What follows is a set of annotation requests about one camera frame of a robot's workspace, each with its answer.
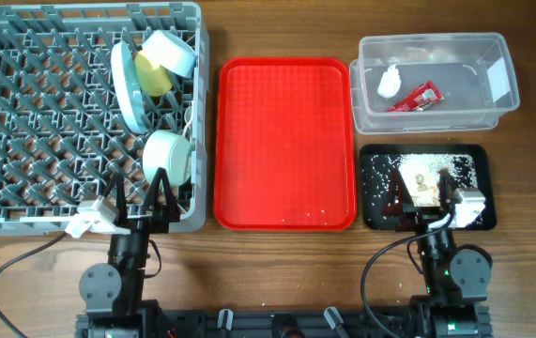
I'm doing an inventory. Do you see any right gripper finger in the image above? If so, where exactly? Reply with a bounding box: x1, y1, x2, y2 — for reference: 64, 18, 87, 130
382, 169, 413, 217
438, 169, 457, 211

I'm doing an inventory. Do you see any clear plastic bin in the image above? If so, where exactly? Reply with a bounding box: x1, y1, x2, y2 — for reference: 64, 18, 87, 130
349, 32, 520, 135

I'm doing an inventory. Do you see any pile of rice scraps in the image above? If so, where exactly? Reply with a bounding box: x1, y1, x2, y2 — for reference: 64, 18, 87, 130
397, 154, 478, 207

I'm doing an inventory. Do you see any yellow plastic cup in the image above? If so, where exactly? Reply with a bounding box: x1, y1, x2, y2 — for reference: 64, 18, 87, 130
134, 50, 173, 97

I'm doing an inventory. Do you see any white plastic spoon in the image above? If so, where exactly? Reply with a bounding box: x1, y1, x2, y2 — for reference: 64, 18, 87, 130
182, 106, 193, 137

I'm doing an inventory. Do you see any small green saucer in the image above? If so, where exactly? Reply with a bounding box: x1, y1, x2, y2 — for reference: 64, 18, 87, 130
143, 30, 196, 78

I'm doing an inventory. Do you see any black plastic tray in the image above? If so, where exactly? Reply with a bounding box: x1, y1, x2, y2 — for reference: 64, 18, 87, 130
358, 144, 497, 231

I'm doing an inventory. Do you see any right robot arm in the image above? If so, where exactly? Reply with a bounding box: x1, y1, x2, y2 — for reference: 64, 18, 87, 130
382, 170, 493, 337

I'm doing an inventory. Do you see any light blue plate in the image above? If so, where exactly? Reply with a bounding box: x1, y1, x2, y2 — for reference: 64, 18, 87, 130
110, 41, 147, 134

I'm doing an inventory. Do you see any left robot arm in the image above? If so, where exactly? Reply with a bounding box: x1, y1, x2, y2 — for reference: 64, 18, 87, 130
75, 168, 180, 338

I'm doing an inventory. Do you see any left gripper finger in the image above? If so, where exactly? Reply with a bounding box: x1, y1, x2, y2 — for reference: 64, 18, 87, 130
142, 167, 179, 217
113, 174, 128, 219

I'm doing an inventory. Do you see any grey dishwasher rack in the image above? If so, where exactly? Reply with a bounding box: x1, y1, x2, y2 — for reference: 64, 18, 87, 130
0, 2, 209, 237

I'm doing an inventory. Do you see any white napkin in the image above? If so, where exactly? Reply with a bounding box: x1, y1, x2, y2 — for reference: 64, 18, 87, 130
377, 65, 401, 99

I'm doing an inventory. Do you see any red plastic tray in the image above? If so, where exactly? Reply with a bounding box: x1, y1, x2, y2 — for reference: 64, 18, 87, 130
213, 57, 357, 232

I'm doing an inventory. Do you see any green bowl with food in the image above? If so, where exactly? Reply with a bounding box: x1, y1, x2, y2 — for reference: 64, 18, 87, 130
142, 131, 192, 188

